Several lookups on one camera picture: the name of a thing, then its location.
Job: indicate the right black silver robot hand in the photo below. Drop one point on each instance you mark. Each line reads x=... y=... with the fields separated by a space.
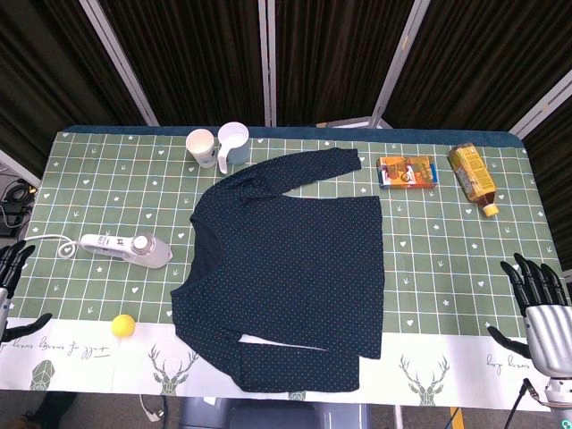
x=547 y=328

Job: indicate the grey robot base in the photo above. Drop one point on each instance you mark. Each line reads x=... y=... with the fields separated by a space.
x=268 y=413

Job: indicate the orange snack box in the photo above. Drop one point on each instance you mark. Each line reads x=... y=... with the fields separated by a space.
x=406 y=173

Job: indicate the white partition frame post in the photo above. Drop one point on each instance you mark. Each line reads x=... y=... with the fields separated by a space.
x=267 y=62
x=400 y=62
x=543 y=105
x=118 y=62

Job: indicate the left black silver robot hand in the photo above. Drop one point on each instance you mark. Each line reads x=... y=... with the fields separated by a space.
x=10 y=261

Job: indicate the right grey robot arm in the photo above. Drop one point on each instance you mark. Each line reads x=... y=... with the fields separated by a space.
x=561 y=397

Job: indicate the yellow ball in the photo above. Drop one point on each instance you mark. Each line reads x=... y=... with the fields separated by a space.
x=123 y=325

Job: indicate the navy dotted long-sleeve shirt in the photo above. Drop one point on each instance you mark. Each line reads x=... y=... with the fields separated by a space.
x=290 y=268

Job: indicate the white handheld steam iron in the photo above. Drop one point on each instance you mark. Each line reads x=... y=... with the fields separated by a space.
x=134 y=250

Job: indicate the black shoe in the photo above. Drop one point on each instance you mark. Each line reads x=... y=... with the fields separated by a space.
x=49 y=411

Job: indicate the green checked tablecloth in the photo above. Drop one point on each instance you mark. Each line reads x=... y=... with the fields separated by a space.
x=447 y=268

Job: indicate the white paper cup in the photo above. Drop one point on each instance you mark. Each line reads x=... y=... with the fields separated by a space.
x=202 y=147

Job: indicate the yellow-capped tea bottle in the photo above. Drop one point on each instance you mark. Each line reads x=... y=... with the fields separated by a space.
x=471 y=174

